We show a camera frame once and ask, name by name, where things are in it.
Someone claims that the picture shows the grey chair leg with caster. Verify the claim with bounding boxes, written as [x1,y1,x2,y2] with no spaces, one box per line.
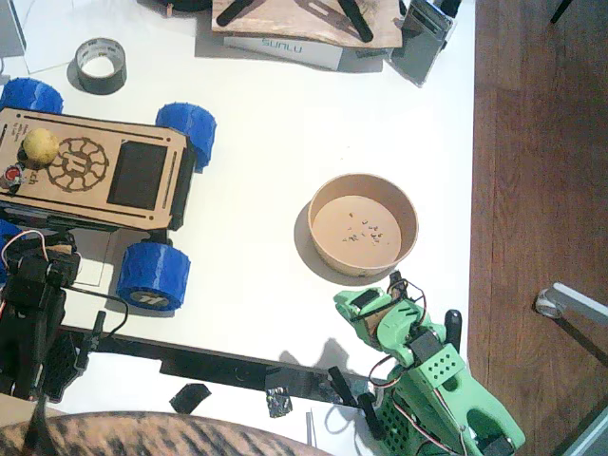
[535,282,608,362]

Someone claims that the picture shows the black round object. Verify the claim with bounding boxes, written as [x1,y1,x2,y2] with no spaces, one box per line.
[137,0,213,13]

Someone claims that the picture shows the yellow ball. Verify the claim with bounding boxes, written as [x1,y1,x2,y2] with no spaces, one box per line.
[22,127,61,166]

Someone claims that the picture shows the grey duct tape roll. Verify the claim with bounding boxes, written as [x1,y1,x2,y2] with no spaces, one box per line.
[74,37,128,95]

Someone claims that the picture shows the thin black chair leg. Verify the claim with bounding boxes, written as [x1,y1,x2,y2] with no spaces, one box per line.
[550,0,574,24]

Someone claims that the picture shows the brown wooden board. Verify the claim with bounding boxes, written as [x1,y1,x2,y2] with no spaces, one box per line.
[211,0,404,50]

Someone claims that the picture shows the crumpled dark foil piece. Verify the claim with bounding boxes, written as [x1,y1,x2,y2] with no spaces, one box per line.
[265,385,292,419]

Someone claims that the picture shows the grey metal edge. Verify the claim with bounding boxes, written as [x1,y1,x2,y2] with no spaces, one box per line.
[555,408,608,456]

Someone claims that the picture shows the black table clamp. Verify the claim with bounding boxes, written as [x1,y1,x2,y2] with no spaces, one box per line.
[78,311,106,370]
[358,392,386,441]
[327,366,358,406]

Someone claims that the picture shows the blue ribbed rover wheel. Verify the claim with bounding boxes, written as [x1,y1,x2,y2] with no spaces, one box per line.
[155,102,219,173]
[0,219,24,251]
[0,77,65,115]
[116,241,192,314]

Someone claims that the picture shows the black flat stick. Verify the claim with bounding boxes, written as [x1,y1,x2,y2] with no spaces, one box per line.
[337,0,375,43]
[216,0,260,28]

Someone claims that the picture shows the black tape piece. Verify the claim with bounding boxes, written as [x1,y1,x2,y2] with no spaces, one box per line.
[169,382,212,414]

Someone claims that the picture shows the long black bar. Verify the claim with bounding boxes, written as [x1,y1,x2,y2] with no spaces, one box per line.
[59,325,381,408]

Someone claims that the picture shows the black camera cable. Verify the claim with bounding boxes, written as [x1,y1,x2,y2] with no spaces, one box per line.
[64,284,130,339]

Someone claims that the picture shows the striped brown fabric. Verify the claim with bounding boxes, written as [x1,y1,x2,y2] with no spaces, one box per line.
[0,410,333,456]

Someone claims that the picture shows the small wrist camera board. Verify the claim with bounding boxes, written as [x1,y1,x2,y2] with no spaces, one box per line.
[387,271,412,300]

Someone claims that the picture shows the brown paper bowl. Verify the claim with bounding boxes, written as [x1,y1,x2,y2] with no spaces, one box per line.
[307,173,420,276]

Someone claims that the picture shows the white SUNLU box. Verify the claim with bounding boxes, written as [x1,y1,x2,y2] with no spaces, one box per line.
[222,31,344,71]

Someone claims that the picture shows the white grey box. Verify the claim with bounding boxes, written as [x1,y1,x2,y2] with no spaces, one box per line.
[0,0,28,61]

